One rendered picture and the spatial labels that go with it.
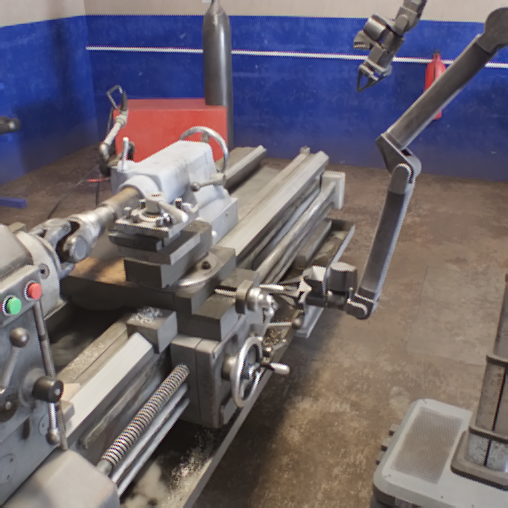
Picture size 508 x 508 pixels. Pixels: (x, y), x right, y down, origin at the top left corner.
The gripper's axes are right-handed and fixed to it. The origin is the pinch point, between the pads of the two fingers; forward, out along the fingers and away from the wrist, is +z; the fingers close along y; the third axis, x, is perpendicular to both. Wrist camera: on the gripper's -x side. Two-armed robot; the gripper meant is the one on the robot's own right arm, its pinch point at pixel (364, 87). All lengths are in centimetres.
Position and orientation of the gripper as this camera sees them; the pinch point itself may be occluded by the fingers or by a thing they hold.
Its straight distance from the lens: 205.1
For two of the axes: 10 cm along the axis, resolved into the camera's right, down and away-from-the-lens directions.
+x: 7.6, 6.3, -1.8
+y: -5.0, 3.8, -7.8
